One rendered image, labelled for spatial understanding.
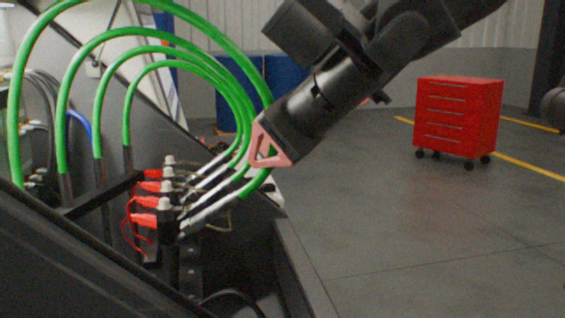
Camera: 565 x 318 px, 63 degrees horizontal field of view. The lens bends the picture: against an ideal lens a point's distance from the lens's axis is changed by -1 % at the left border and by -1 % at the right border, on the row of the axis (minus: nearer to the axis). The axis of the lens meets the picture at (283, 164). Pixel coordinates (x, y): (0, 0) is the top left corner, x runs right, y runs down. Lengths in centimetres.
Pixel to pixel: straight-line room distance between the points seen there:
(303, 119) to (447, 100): 439
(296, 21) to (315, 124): 11
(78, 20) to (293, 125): 65
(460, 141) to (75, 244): 458
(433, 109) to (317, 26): 451
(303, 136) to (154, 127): 56
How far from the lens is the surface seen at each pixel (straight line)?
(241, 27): 728
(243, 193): 59
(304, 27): 44
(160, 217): 73
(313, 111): 48
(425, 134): 502
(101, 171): 88
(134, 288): 39
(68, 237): 39
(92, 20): 105
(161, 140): 102
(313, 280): 85
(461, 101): 478
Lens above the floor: 139
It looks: 17 degrees down
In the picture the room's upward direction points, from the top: straight up
